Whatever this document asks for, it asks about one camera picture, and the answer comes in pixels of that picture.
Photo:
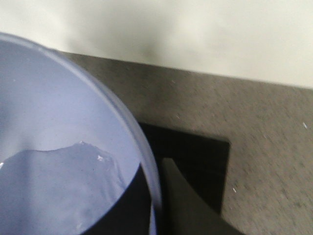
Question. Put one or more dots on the light blue water bowl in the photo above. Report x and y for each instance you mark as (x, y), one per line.
(69, 147)

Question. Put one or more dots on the black glass gas stove top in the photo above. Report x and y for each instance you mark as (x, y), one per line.
(202, 162)

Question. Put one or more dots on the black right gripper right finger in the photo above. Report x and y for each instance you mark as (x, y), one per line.
(187, 213)

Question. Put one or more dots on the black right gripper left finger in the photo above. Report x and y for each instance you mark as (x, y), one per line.
(131, 214)

